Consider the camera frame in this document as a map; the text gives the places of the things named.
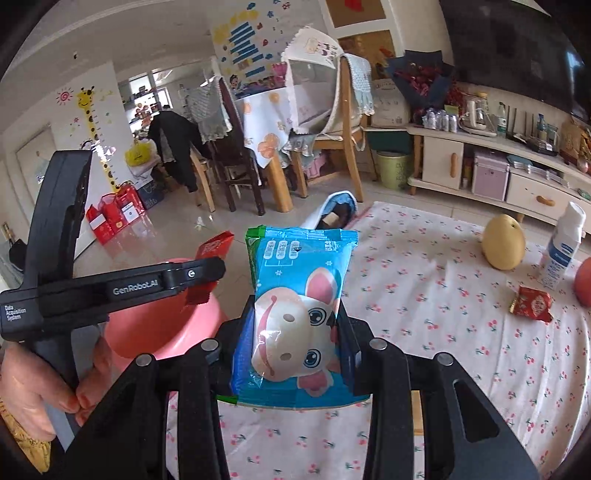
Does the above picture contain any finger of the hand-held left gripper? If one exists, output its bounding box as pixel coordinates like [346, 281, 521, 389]
[161, 257, 227, 289]

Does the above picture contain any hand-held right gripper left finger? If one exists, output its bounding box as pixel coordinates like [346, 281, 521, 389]
[62, 295, 257, 480]

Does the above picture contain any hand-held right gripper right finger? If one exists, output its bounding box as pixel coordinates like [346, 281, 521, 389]
[335, 305, 541, 480]

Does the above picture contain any red paper packet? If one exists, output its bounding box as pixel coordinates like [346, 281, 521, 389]
[185, 231, 234, 306]

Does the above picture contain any pink plastic bin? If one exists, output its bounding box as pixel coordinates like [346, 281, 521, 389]
[104, 257, 229, 363]

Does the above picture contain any blue cartoon snack packet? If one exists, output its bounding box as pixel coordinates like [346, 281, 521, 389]
[230, 225, 372, 409]

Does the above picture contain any person's left hand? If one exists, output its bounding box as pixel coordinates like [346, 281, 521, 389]
[0, 336, 114, 439]

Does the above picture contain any red gift box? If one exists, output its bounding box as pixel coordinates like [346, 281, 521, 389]
[102, 194, 129, 232]
[115, 185, 146, 219]
[85, 203, 116, 245]

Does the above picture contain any dark chair with grey cover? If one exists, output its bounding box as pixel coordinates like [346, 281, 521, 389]
[185, 76, 266, 215]

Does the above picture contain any yellow bag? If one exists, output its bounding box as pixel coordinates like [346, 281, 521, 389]
[124, 138, 160, 168]

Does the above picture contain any white blue pouch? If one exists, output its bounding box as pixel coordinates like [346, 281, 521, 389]
[302, 193, 358, 230]

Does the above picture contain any orange print tablecloth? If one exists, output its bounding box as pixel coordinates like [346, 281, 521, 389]
[238, 90, 296, 169]

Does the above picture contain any green bin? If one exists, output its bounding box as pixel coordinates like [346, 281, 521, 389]
[375, 150, 414, 190]

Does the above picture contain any yellow pear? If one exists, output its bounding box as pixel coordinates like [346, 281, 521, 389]
[481, 215, 527, 271]

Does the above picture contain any giraffe height chart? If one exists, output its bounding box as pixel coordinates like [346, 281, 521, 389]
[76, 85, 123, 195]

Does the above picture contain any small red snack wrapper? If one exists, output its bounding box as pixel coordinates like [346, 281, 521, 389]
[509, 285, 555, 324]

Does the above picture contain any pink storage box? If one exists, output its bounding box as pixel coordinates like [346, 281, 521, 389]
[471, 150, 511, 201]

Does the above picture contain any wooden chair with lace cover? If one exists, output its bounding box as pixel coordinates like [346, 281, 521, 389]
[288, 53, 375, 204]

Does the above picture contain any white capped milk bottle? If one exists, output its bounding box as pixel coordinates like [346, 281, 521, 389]
[538, 202, 587, 291]

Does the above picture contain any white television cabinet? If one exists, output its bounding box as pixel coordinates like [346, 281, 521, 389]
[407, 122, 591, 227]

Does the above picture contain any red apple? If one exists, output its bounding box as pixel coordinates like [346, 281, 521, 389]
[573, 257, 591, 308]

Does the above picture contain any row of silver cans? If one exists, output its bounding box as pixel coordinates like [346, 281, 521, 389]
[422, 107, 462, 132]

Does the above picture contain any white sack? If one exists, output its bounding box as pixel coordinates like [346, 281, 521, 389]
[372, 78, 411, 127]

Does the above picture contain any glass kettle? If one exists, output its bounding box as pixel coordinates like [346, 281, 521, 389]
[462, 92, 497, 137]

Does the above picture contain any bouquet in dark blue wrap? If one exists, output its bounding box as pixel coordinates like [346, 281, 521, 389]
[385, 50, 455, 121]

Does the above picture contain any cork notice board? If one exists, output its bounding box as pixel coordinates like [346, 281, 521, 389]
[339, 30, 398, 79]

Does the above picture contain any black television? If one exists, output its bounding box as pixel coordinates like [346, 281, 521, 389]
[438, 0, 591, 123]

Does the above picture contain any colourful wall poster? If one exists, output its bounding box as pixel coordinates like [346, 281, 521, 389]
[210, 7, 289, 97]

